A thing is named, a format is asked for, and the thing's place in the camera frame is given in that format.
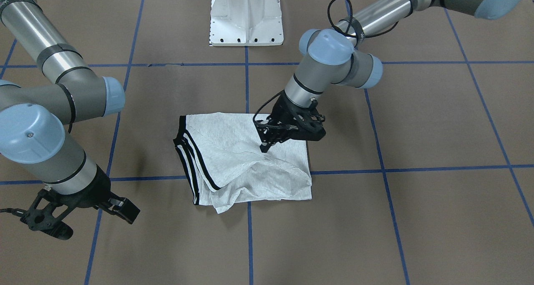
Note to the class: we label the grey cartoon print t-shirt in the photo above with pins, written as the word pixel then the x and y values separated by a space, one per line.
pixel 221 157

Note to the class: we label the white camera mast pedestal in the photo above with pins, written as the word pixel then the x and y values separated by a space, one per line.
pixel 246 23

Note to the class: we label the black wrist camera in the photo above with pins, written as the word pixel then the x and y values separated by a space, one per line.
pixel 121 207
pixel 309 124

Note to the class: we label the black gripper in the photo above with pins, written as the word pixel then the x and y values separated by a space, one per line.
pixel 92 190
pixel 283 110

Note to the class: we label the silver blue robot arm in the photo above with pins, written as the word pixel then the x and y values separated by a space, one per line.
pixel 33 124
pixel 333 57

